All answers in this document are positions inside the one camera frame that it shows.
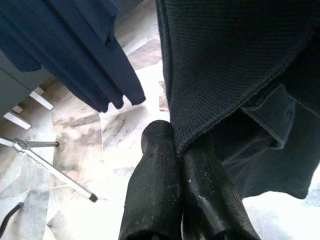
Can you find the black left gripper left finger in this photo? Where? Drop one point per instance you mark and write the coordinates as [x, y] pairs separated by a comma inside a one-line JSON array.
[[155, 190]]

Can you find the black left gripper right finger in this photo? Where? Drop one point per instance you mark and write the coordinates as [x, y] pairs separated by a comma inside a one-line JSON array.
[[212, 200]]

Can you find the dark navy shirt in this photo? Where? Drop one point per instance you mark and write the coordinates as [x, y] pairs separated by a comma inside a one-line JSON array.
[[225, 62]]

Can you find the silver metal clothes rack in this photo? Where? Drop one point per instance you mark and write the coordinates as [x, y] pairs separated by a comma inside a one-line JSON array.
[[62, 177]]

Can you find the navy shirt with red collar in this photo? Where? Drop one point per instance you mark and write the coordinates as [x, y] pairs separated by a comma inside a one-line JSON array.
[[75, 50]]

